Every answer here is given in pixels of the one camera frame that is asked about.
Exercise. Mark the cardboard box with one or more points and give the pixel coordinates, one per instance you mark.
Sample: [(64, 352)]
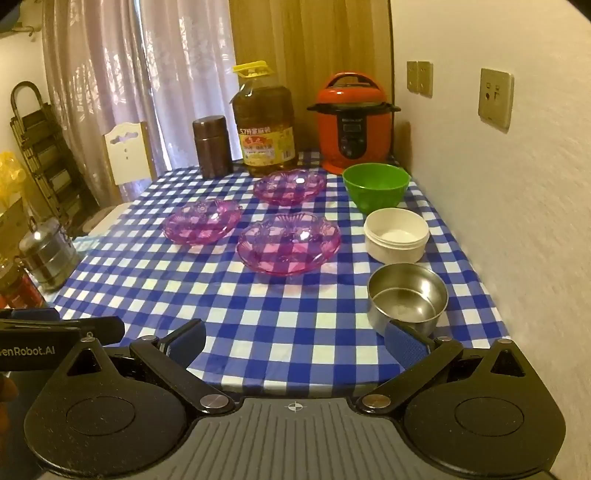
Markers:
[(14, 224)]

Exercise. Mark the beige wall socket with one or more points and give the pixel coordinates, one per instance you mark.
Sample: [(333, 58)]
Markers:
[(495, 98)]

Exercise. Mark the yellow plastic bag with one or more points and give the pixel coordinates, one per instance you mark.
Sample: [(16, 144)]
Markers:
[(9, 177)]

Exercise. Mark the red container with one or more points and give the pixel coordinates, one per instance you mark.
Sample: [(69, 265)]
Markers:
[(18, 290)]

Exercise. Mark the large cooking oil bottle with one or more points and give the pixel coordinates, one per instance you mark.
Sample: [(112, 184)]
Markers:
[(265, 120)]

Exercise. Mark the brown cylindrical canister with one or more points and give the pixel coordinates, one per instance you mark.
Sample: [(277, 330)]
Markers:
[(212, 147)]

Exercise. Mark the light wooden chair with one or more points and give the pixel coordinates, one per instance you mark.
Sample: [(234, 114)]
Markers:
[(125, 157)]

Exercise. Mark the person's left hand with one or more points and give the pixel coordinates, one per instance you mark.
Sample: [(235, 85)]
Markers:
[(5, 390)]

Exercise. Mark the pink glass plate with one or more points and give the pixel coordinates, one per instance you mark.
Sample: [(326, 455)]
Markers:
[(203, 221), (288, 244), (288, 187)]

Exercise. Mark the sheer lavender curtain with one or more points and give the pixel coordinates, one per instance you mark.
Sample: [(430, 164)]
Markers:
[(115, 69)]

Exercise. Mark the stainless steel bowl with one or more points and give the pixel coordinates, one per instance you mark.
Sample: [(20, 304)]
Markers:
[(406, 290)]

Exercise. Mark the white plastic bowl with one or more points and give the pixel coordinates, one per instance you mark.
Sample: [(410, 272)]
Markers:
[(397, 235)]

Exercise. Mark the beige wall switch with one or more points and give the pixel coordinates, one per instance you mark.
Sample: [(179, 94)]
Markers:
[(412, 76)]

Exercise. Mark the wooden panel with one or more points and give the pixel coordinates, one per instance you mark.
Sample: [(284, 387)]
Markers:
[(314, 37)]

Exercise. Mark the blue white checkered tablecloth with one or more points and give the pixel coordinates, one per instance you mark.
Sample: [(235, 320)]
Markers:
[(286, 318)]

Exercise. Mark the green plastic bowl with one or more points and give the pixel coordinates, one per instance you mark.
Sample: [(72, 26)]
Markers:
[(376, 184)]

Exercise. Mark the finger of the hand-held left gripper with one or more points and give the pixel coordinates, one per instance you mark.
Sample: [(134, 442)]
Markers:
[(32, 314), (92, 330)]

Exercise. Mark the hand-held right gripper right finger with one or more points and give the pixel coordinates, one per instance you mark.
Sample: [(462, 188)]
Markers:
[(406, 344)]

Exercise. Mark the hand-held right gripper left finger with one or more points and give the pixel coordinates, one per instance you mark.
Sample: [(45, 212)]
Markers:
[(187, 340)]

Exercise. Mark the stacked steel food container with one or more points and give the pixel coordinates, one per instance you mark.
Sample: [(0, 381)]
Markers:
[(48, 258)]

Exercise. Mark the double wall power sockets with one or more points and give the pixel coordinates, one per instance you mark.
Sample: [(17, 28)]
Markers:
[(425, 79)]

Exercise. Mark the red electric pressure cooker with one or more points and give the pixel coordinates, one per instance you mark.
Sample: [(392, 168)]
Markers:
[(353, 124)]

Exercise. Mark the dark folding step ladder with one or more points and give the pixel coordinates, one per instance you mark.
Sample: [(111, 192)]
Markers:
[(46, 152)]

